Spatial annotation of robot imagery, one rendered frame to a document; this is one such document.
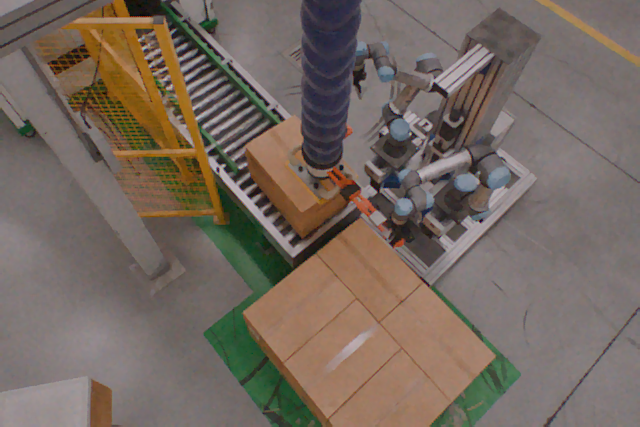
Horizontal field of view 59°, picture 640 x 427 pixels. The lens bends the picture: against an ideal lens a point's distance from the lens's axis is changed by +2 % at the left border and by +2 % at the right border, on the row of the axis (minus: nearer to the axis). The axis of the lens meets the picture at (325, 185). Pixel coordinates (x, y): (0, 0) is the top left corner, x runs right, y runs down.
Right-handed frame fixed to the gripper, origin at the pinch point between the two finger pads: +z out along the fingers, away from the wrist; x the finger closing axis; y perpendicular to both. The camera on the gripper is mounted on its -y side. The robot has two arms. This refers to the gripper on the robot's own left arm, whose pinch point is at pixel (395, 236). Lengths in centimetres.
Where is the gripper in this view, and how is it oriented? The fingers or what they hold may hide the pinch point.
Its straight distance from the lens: 295.3
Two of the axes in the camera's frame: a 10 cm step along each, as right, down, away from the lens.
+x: -7.7, 5.5, -3.3
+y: -6.4, -6.9, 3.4
